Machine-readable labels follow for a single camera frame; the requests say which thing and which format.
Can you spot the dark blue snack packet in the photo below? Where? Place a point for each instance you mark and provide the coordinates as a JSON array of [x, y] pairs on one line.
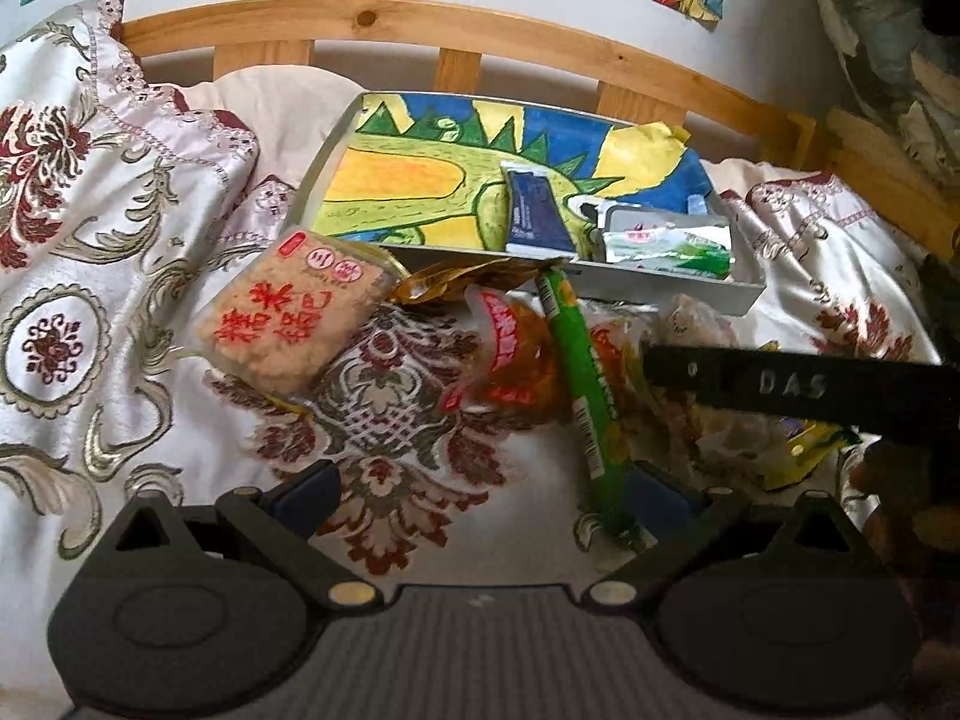
[[536, 214]]

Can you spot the wooden bed headboard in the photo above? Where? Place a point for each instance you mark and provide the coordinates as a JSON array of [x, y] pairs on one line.
[[375, 19]]

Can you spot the camouflage printed cloth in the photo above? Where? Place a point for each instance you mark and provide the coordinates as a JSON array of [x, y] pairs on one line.
[[877, 30]]

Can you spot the long green sausage stick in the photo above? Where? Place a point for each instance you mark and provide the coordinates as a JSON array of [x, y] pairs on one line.
[[589, 397]]

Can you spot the colourful dinosaur drawing paper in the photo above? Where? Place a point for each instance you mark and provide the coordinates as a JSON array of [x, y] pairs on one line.
[[405, 172]]

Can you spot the grey metal tray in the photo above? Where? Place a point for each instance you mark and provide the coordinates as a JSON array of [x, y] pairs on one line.
[[675, 294]]

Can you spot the person's right hand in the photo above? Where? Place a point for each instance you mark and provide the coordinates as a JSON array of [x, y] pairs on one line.
[[892, 495]]

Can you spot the cream pillow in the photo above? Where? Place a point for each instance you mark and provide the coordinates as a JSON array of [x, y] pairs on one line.
[[300, 101]]

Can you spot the clear red label snack packet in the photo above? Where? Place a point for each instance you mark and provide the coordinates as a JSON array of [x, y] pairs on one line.
[[517, 360]]

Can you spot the green white snack packet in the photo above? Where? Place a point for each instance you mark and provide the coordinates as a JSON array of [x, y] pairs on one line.
[[660, 251]]

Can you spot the orange white snack packet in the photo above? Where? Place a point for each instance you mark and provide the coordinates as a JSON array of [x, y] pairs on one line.
[[619, 356]]

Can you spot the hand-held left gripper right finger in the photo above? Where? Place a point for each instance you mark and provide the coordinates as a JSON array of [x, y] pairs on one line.
[[664, 502]]

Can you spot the rice cracker packet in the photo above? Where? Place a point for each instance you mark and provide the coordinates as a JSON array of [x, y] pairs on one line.
[[285, 315]]

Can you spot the gold foil snack packet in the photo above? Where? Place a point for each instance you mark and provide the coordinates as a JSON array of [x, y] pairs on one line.
[[450, 281]]

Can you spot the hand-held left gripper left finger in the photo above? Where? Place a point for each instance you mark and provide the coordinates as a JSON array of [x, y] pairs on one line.
[[307, 495]]

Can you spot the clear bread snack packet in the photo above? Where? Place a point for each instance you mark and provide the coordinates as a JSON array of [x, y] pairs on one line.
[[701, 322]]

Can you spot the yellow green snack packet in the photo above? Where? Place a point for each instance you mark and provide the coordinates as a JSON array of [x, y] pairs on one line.
[[814, 454]]

